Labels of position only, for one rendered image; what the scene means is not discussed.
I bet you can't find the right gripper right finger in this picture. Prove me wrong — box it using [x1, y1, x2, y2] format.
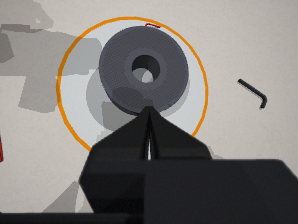
[149, 106, 212, 160]

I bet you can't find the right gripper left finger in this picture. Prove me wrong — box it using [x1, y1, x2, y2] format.
[85, 106, 149, 163]

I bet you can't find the black l-shaped hex key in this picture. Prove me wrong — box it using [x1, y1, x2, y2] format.
[240, 80, 267, 108]

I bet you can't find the orange painted ring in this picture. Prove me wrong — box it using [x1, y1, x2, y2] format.
[56, 16, 209, 152]

